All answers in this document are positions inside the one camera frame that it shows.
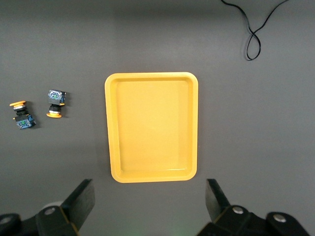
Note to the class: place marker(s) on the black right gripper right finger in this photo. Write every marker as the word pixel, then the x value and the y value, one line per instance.
pixel 214 196

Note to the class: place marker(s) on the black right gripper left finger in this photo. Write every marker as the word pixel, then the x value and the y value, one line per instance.
pixel 81 196

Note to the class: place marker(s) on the yellow mushroom push button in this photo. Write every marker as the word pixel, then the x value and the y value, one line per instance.
pixel 56 97
pixel 23 121

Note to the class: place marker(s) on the dark grey table mat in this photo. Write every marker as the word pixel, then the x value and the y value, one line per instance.
pixel 246 123

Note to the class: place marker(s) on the yellow plastic tray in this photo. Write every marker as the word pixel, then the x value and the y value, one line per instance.
pixel 152 127

